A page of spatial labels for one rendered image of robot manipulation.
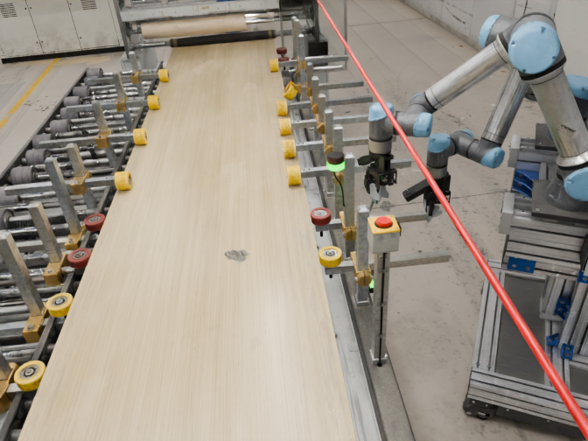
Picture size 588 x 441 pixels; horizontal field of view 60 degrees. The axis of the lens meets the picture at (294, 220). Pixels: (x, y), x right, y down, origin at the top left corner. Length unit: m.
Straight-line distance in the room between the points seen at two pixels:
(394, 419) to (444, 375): 1.05
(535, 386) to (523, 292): 0.58
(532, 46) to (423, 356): 1.62
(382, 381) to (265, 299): 0.43
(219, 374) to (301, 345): 0.24
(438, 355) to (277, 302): 1.26
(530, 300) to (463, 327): 0.36
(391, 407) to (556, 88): 0.98
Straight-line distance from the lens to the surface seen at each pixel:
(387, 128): 1.62
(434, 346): 2.69
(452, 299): 2.95
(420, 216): 2.03
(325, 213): 1.94
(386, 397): 1.60
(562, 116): 1.57
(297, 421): 1.31
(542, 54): 1.48
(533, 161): 2.33
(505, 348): 2.47
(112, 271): 1.85
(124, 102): 3.13
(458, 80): 1.68
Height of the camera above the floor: 1.98
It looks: 34 degrees down
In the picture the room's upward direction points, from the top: 5 degrees counter-clockwise
